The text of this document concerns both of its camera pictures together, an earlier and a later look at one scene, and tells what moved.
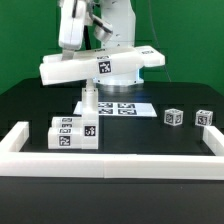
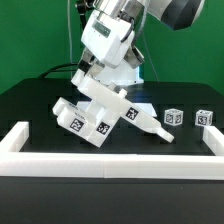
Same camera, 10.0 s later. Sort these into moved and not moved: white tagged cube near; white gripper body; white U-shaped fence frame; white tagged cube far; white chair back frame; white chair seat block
Moved: white chair seat block; white chair back frame; white gripper body
Not moved: white tagged cube near; white tagged cube far; white U-shaped fence frame
